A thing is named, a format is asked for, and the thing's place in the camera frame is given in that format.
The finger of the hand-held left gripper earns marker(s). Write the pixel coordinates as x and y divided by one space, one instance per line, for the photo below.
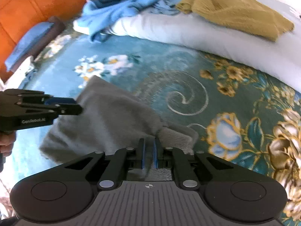
61 101
70 110

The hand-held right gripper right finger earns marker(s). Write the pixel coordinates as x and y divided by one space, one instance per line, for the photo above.
155 155

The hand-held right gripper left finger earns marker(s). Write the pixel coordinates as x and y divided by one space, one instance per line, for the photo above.
142 155

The grey sweatpants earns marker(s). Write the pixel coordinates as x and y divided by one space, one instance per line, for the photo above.
110 117

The person's left hand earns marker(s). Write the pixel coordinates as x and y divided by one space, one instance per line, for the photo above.
7 143

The folded white cloth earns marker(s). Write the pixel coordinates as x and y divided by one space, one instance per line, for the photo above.
20 73

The folded blue cloth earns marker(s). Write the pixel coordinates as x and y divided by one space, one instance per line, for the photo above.
28 44

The teal floral blanket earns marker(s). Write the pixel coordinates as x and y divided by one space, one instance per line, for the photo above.
188 94

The wooden headboard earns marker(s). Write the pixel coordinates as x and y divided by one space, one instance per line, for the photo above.
30 11

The blue two-tone sweater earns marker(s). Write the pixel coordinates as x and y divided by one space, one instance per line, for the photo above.
117 7

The white daisy print duvet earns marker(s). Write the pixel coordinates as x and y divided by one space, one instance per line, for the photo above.
211 44

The mustard yellow sweater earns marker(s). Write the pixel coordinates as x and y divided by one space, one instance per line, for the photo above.
237 11

